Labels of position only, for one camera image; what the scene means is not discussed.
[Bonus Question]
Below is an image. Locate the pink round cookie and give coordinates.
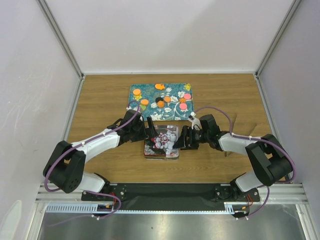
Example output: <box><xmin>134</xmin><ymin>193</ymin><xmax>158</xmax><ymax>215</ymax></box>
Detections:
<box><xmin>183</xmin><ymin>93</ymin><xmax>192</xmax><ymax>100</ymax></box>
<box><xmin>179</xmin><ymin>102</ymin><xmax>188</xmax><ymax>110</ymax></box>

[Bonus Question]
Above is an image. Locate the orange fish cookie top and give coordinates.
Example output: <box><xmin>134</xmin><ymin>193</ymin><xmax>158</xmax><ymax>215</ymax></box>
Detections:
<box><xmin>154</xmin><ymin>83</ymin><xmax>166</xmax><ymax>91</ymax></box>

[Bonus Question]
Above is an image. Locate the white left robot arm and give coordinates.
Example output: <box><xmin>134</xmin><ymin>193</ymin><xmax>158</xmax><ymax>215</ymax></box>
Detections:
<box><xmin>43</xmin><ymin>109</ymin><xmax>158</xmax><ymax>200</ymax></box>

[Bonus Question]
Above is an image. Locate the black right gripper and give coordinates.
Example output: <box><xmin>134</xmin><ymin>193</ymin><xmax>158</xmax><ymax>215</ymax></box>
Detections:
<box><xmin>172</xmin><ymin>125</ymin><xmax>210</xmax><ymax>151</ymax></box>

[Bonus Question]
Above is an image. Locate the pink round cookie right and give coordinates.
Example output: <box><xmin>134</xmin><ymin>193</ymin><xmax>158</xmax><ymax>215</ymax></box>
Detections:
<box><xmin>183</xmin><ymin>93</ymin><xmax>192</xmax><ymax>100</ymax></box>

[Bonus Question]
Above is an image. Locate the gold tin lid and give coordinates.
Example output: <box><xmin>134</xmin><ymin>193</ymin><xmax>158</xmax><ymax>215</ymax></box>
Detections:
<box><xmin>143</xmin><ymin>125</ymin><xmax>180</xmax><ymax>157</ymax></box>

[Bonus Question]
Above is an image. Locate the white cable duct left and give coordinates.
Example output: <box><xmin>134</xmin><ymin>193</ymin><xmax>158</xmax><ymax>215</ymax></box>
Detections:
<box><xmin>46</xmin><ymin>203</ymin><xmax>114</xmax><ymax>214</ymax></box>

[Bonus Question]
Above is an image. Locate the orange round cookie top-left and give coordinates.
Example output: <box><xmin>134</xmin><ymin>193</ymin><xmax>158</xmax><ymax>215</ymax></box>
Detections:
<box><xmin>132</xmin><ymin>88</ymin><xmax>141</xmax><ymax>96</ymax></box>

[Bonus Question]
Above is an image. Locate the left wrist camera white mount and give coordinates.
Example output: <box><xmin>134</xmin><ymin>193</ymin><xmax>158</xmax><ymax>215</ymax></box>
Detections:
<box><xmin>126</xmin><ymin>106</ymin><xmax>143</xmax><ymax>121</ymax></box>

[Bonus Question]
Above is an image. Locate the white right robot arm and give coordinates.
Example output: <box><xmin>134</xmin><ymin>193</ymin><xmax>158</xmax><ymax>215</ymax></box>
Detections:
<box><xmin>173</xmin><ymin>114</ymin><xmax>294</xmax><ymax>201</ymax></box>

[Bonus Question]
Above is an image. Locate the aluminium frame post left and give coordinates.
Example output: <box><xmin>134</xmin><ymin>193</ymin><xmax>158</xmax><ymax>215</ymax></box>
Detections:
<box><xmin>36</xmin><ymin>0</ymin><xmax>84</xmax><ymax>80</ymax></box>

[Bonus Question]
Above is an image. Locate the pink round cookie lower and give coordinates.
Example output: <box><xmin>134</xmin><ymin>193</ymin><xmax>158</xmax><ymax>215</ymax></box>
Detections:
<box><xmin>179</xmin><ymin>102</ymin><xmax>188</xmax><ymax>110</ymax></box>

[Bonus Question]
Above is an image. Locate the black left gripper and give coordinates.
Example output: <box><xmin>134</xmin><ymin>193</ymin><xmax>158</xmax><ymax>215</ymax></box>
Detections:
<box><xmin>130</xmin><ymin>116</ymin><xmax>157</xmax><ymax>143</ymax></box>

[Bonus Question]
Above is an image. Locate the white cable duct right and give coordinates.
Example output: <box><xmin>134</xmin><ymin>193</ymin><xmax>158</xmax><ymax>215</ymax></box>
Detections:
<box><xmin>224</xmin><ymin>202</ymin><xmax>251</xmax><ymax>214</ymax></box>

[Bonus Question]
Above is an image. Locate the aluminium frame post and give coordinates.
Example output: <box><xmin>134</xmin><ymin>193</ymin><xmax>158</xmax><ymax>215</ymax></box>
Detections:
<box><xmin>36</xmin><ymin>0</ymin><xmax>84</xmax><ymax>80</ymax></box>
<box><xmin>254</xmin><ymin>0</ymin><xmax>302</xmax><ymax>78</ymax></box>

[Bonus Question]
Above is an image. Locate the black round cookie centre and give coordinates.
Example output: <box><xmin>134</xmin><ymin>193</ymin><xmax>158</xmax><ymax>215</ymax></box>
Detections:
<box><xmin>155</xmin><ymin>97</ymin><xmax>164</xmax><ymax>103</ymax></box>

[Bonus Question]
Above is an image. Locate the white cable duct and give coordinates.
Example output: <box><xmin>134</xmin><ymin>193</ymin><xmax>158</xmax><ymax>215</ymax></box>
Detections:
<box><xmin>224</xmin><ymin>202</ymin><xmax>251</xmax><ymax>214</ymax></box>
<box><xmin>46</xmin><ymin>203</ymin><xmax>114</xmax><ymax>214</ymax></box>

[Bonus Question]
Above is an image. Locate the orange round cookie centre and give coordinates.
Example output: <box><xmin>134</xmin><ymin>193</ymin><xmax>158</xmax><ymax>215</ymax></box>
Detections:
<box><xmin>164</xmin><ymin>96</ymin><xmax>171</xmax><ymax>103</ymax></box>

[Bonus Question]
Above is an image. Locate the aluminium frame post right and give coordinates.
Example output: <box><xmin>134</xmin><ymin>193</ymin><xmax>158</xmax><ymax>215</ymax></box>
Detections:
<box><xmin>254</xmin><ymin>0</ymin><xmax>302</xmax><ymax>78</ymax></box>

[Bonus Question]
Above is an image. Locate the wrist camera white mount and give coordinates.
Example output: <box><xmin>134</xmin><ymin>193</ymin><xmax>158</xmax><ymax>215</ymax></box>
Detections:
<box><xmin>126</xmin><ymin>106</ymin><xmax>143</xmax><ymax>121</ymax></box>
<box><xmin>188</xmin><ymin>112</ymin><xmax>201</xmax><ymax>131</ymax></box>

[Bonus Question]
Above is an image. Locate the teal floral serving tray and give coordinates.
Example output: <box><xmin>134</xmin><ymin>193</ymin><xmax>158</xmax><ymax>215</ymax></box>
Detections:
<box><xmin>128</xmin><ymin>83</ymin><xmax>195</xmax><ymax>121</ymax></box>

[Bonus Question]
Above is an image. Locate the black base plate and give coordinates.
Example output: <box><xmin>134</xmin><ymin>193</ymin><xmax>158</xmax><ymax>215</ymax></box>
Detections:
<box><xmin>81</xmin><ymin>182</ymin><xmax>261</xmax><ymax>211</ymax></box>

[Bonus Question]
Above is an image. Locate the orange waffle cookie centre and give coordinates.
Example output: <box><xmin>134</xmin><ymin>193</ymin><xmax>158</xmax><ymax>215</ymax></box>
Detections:
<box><xmin>157</xmin><ymin>100</ymin><xmax>165</xmax><ymax>108</ymax></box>

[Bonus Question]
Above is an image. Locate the gold cookie tin box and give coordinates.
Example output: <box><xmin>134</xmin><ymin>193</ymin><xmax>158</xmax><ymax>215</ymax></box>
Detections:
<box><xmin>145</xmin><ymin>156</ymin><xmax>179</xmax><ymax>161</ymax></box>

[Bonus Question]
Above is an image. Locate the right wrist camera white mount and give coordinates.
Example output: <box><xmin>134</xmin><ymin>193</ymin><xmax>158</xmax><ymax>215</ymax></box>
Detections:
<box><xmin>188</xmin><ymin>112</ymin><xmax>201</xmax><ymax>131</ymax></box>

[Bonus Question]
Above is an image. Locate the orange round cookie left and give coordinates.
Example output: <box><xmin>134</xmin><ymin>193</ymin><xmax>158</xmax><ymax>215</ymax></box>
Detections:
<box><xmin>140</xmin><ymin>99</ymin><xmax>149</xmax><ymax>106</ymax></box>

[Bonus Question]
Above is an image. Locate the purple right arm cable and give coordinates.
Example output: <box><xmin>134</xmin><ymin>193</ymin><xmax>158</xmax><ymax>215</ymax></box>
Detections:
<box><xmin>191</xmin><ymin>106</ymin><xmax>297</xmax><ymax>221</ymax></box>

